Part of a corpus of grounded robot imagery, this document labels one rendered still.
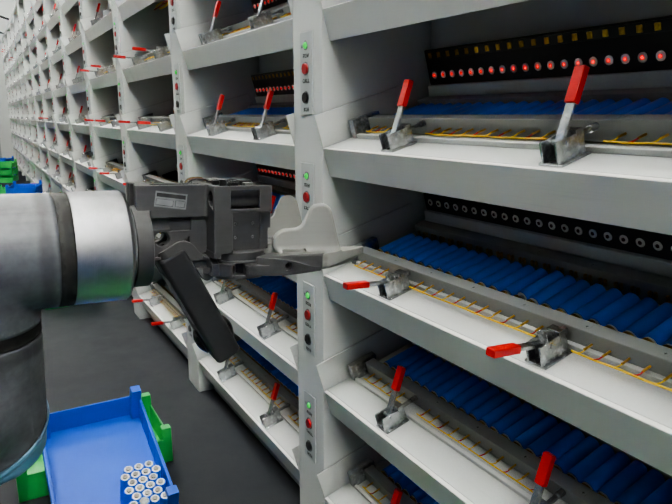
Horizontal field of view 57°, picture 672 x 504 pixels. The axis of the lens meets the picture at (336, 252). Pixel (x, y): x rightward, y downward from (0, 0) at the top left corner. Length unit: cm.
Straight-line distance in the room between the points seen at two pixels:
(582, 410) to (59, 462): 103
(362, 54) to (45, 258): 63
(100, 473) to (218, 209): 91
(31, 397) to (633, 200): 50
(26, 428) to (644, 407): 50
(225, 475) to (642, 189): 106
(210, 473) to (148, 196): 95
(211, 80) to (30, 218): 116
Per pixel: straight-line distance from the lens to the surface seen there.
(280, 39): 109
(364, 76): 98
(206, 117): 158
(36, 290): 50
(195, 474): 140
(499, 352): 60
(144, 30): 231
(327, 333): 101
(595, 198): 58
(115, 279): 50
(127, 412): 145
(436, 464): 85
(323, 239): 56
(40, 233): 49
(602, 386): 62
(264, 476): 137
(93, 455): 139
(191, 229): 54
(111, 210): 50
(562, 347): 66
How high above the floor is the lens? 73
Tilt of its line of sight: 13 degrees down
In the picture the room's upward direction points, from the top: straight up
